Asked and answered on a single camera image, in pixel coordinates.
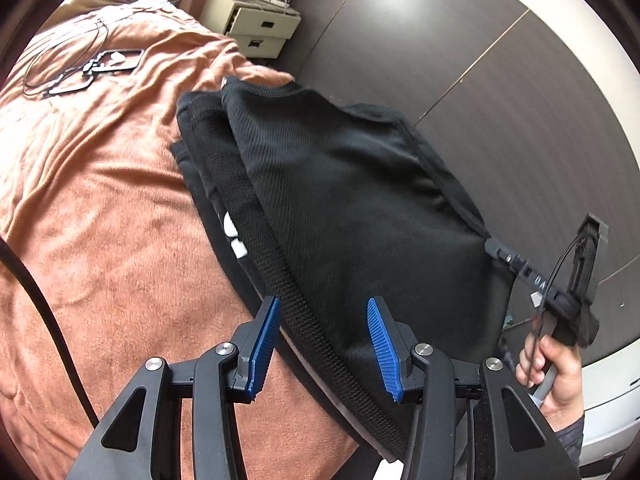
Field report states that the black mesh shirt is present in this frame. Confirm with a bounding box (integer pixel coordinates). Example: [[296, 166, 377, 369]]
[[220, 80, 513, 458]]

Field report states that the right forearm dark sleeve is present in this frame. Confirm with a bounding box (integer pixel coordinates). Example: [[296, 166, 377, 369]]
[[554, 416, 585, 469]]

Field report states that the stack of dark folded clothes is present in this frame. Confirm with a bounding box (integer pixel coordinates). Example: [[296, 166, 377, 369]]
[[169, 90, 402, 456]]

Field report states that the right hand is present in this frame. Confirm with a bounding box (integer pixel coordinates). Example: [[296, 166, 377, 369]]
[[515, 334, 585, 432]]

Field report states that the salmon terry bed blanket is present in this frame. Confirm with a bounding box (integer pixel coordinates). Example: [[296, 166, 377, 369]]
[[1, 0, 357, 479]]

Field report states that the white bedside nightstand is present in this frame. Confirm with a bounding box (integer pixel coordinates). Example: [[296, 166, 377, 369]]
[[200, 0, 302, 60]]

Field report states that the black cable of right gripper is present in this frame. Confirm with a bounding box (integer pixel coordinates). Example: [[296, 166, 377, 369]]
[[529, 231, 589, 401]]

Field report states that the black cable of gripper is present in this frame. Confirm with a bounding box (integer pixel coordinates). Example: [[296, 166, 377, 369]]
[[529, 231, 589, 401], [0, 236, 100, 428]]

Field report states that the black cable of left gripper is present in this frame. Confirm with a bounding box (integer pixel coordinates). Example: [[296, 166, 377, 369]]
[[0, 236, 100, 428]]

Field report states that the black frame device on bed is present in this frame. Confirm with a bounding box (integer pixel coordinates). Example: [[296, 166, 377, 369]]
[[43, 49, 145, 98]]

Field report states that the black coiled cable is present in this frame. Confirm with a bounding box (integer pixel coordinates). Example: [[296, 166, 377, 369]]
[[20, 16, 112, 99]]

